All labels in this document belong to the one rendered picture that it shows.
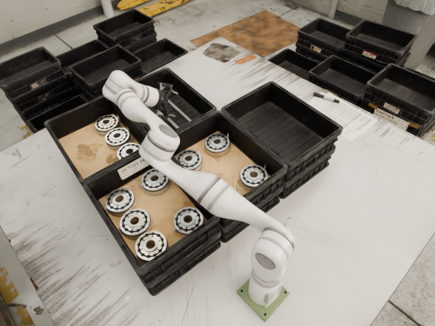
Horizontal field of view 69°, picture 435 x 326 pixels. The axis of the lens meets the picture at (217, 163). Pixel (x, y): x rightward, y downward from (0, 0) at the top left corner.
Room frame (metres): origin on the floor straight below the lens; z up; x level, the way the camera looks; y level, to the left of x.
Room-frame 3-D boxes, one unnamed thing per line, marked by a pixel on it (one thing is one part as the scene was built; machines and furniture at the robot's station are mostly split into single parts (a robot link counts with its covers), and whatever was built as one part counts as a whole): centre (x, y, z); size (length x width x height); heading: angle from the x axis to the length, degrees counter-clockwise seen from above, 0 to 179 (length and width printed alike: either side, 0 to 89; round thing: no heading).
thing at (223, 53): (1.80, -0.06, 0.71); 0.22 x 0.19 x 0.01; 41
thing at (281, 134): (0.92, -0.26, 0.87); 0.40 x 0.30 x 0.11; 35
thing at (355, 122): (1.17, -0.62, 0.70); 0.33 x 0.23 x 0.01; 41
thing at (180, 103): (1.08, 0.22, 0.87); 0.40 x 0.30 x 0.11; 35
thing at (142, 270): (0.58, 0.23, 0.92); 0.40 x 0.30 x 0.02; 35
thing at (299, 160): (0.92, -0.26, 0.92); 0.40 x 0.30 x 0.02; 35
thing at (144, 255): (0.45, 0.23, 0.86); 0.10 x 0.10 x 0.01
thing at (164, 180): (0.71, 0.23, 0.86); 0.10 x 0.10 x 0.01
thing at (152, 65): (2.18, 0.42, 0.31); 0.40 x 0.30 x 0.34; 131
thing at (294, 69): (2.10, -0.64, 0.26); 0.40 x 0.30 x 0.23; 41
